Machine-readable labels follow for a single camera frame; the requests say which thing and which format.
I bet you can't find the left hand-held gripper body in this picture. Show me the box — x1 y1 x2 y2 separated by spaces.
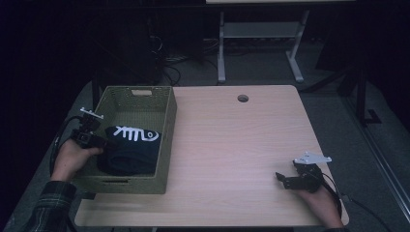
71 106 105 150

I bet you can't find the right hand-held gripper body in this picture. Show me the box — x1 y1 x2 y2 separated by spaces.
283 151 333 194

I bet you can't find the dark navy garment white print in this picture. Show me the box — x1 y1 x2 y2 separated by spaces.
97 125 161 177

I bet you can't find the green woven basket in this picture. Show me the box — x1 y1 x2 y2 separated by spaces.
65 85 178 195

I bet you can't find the black metal frame post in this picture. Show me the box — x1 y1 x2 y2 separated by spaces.
80 62 102 123
355 62 383 128

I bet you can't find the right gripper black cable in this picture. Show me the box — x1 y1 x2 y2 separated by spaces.
321 171 388 232

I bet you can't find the metal floor rail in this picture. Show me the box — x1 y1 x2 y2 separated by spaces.
341 96 410 223

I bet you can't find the tangle of floor cables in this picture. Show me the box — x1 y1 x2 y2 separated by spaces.
147 34 220 87

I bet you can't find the white metal table frame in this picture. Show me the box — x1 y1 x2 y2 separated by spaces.
217 10 310 85

